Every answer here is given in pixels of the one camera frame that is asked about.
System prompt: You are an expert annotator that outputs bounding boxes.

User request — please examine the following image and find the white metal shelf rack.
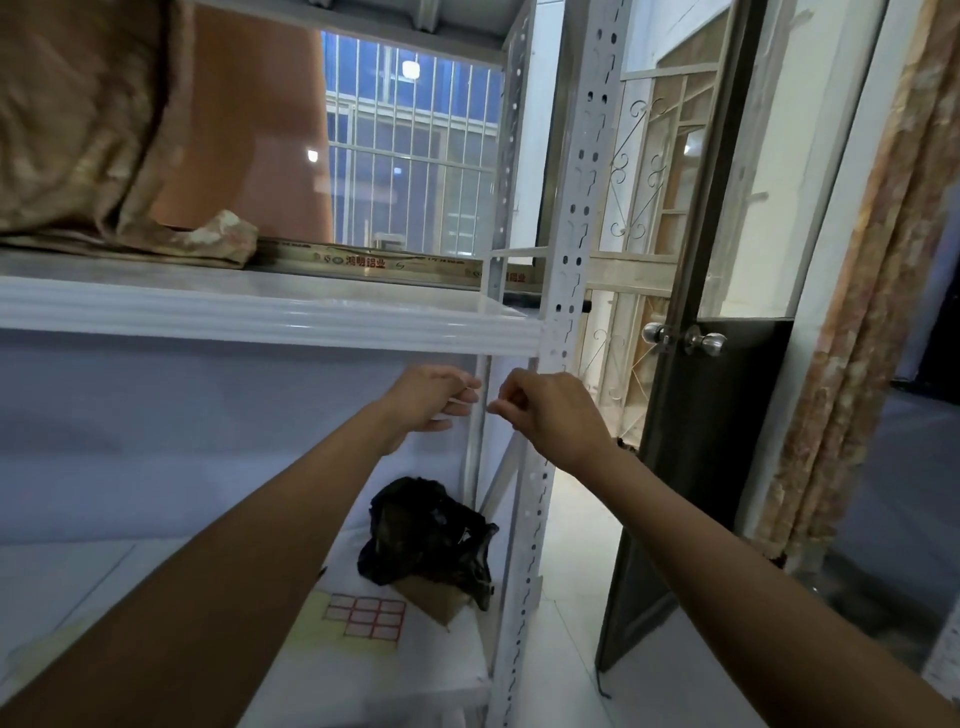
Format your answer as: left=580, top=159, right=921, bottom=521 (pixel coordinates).
left=0, top=0, right=633, bottom=728

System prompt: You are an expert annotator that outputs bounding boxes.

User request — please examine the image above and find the brown fabric bundle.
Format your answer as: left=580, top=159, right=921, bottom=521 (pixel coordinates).
left=0, top=0, right=261, bottom=270

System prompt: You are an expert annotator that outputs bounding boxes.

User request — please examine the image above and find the orange board panel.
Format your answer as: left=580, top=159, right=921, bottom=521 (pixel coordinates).
left=152, top=6, right=336, bottom=246

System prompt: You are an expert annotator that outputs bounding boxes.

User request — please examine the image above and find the long flat cardboard box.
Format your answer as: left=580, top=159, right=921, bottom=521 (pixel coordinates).
left=257, top=236, right=532, bottom=292

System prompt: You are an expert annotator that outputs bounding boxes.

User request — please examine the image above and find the ornate metal security gate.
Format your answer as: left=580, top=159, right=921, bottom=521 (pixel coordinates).
left=579, top=63, right=735, bottom=453

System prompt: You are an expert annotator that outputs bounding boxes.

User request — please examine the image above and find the dark door with glass pane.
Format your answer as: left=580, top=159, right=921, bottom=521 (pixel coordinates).
left=594, top=0, right=891, bottom=674

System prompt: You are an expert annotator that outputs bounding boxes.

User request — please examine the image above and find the small brown cardboard box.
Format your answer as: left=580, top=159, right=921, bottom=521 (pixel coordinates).
left=390, top=573, right=475, bottom=628

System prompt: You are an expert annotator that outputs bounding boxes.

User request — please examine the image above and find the red label sticker sheet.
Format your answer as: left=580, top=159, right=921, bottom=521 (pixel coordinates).
left=321, top=591, right=408, bottom=645

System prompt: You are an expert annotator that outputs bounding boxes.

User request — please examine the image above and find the person's left forearm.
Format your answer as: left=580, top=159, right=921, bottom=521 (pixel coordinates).
left=0, top=401, right=406, bottom=728

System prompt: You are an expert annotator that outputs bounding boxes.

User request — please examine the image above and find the black plastic bag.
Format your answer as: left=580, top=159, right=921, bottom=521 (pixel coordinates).
left=356, top=476, right=501, bottom=611

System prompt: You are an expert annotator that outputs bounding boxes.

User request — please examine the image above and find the person's right hand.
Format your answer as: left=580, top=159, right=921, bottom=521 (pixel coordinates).
left=487, top=368, right=625, bottom=482

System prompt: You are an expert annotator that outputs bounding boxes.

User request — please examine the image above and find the marble pattern door frame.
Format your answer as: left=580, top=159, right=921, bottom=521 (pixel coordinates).
left=752, top=0, right=960, bottom=562

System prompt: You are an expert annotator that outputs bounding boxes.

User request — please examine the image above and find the pale yellow paper sheet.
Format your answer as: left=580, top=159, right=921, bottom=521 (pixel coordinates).
left=287, top=588, right=412, bottom=680

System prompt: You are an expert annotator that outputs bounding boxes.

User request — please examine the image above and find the person's right forearm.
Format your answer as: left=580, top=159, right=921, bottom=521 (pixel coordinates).
left=551, top=444, right=960, bottom=728

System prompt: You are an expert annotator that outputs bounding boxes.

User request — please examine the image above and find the person's left hand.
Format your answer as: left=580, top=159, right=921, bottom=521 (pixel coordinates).
left=377, top=364, right=484, bottom=456

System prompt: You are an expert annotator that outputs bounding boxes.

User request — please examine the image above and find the window with metal bars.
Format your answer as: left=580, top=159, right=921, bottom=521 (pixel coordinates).
left=321, top=31, right=505, bottom=258

